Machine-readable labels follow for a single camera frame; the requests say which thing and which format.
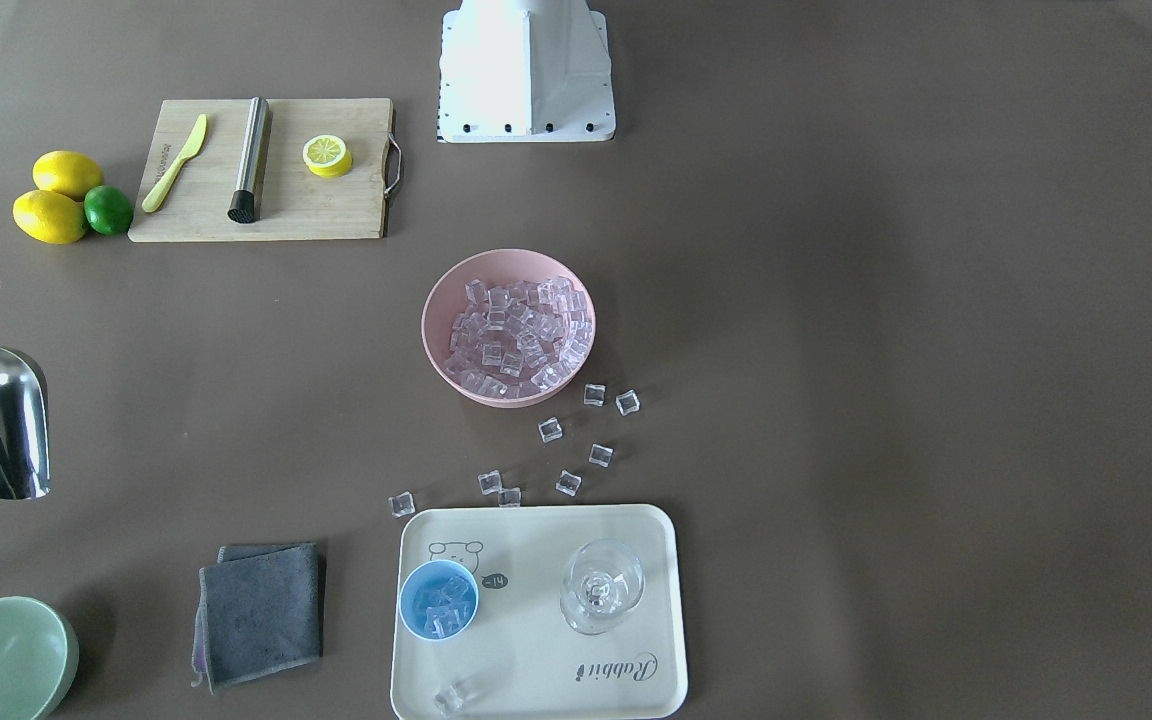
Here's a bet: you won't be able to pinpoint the folded grey cloth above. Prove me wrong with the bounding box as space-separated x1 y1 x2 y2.
191 541 323 694

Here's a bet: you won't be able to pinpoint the spilled ice cube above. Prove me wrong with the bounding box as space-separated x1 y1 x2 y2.
582 384 605 407
614 389 641 416
556 469 582 497
588 444 614 468
477 469 503 495
498 487 522 509
538 416 564 445
387 491 416 518

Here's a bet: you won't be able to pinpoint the clear wine glass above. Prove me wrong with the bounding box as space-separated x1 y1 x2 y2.
559 538 645 635

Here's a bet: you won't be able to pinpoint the yellow lemon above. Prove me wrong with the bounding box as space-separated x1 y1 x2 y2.
31 150 104 202
12 190 88 245

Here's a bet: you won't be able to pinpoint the yellow plastic knife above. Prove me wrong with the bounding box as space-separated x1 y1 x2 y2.
141 114 209 213

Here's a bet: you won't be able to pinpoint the pink bowl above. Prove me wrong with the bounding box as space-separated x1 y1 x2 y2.
420 249 596 409

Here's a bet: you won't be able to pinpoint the cream rabbit serving tray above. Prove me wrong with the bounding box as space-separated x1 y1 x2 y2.
391 503 689 719

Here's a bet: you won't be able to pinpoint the half lemon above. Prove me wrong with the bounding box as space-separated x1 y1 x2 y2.
302 135 353 179

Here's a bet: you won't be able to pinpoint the green ceramic bowl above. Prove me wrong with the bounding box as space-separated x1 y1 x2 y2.
0 596 81 719

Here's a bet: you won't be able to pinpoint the ice cubes in cup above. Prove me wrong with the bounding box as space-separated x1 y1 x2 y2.
412 577 476 639

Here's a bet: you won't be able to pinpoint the light blue plastic cup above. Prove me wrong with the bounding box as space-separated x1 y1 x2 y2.
397 559 479 641

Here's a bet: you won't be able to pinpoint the ice cube on tray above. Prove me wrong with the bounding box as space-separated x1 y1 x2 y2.
433 682 468 719

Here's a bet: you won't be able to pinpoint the pile of clear ice cubes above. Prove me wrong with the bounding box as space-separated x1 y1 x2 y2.
442 275 594 401

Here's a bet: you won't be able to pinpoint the upper yellow lemon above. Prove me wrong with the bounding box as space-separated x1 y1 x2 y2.
31 150 104 202

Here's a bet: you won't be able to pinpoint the green lime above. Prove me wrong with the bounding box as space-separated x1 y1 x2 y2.
82 184 134 236

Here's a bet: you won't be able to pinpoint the lower yellow lemon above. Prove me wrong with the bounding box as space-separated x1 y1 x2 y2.
12 190 88 245

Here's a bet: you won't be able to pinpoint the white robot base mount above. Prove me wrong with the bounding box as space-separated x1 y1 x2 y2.
435 1 617 143

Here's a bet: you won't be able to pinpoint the steel muddler black tip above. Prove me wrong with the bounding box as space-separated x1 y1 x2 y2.
227 97 271 223

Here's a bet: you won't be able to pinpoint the bamboo cutting board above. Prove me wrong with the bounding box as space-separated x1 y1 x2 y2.
128 97 402 243

